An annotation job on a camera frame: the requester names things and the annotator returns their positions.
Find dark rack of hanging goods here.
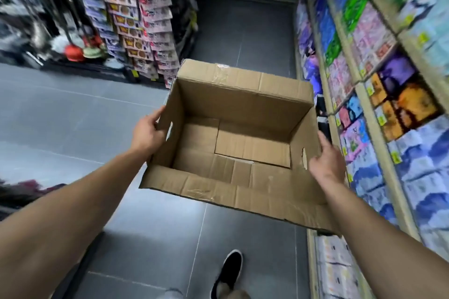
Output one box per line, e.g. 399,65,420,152
0,0,106,71

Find rows of blue white packs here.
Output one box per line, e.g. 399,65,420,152
345,115,449,261

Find stacked display of packets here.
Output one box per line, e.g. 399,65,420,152
65,0,181,89

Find person's right forearm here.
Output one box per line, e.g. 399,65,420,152
320,178,449,299

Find person's black shoe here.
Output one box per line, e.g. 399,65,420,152
210,249,243,299

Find red cap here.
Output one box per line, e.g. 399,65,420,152
64,45,86,62

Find rows of pink packs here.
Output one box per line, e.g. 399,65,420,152
326,3,397,107

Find green packs on shelf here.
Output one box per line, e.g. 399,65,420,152
324,0,439,66

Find brown cardboard box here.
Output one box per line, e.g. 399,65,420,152
139,59,341,236

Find person's left hand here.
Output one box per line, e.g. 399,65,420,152
130,106,166,156

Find green hat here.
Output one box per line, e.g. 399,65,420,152
83,46,106,60

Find person's grey trouser leg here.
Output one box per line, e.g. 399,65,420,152
165,288,251,299

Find person's left forearm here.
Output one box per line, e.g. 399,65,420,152
0,147,151,299

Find purple and orange packs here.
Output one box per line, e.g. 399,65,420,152
365,53,442,142

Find person's right hand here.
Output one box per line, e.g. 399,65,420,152
309,130,347,185

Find wooden store shelf unit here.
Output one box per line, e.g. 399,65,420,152
294,0,449,299

